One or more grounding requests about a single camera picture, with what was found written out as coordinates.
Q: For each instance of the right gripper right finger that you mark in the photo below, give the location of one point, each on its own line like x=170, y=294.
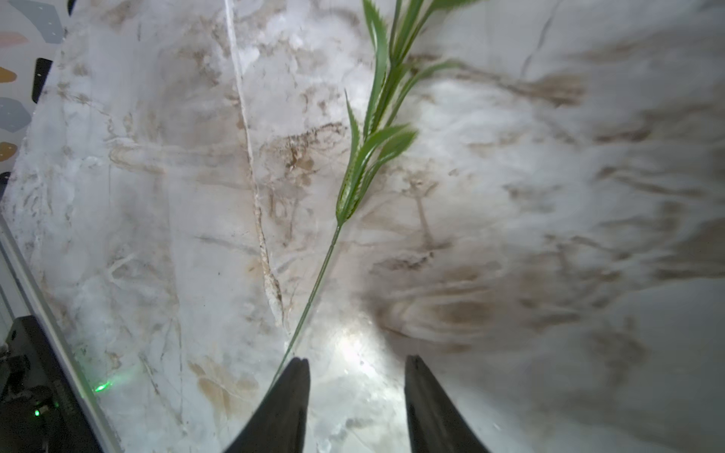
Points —
x=434, y=423

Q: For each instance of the aluminium front rail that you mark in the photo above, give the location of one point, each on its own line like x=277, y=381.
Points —
x=46, y=404

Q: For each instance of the yellow carnation stem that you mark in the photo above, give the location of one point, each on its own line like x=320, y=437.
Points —
x=379, y=138

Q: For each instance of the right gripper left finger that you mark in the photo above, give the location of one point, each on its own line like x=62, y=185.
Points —
x=279, y=423

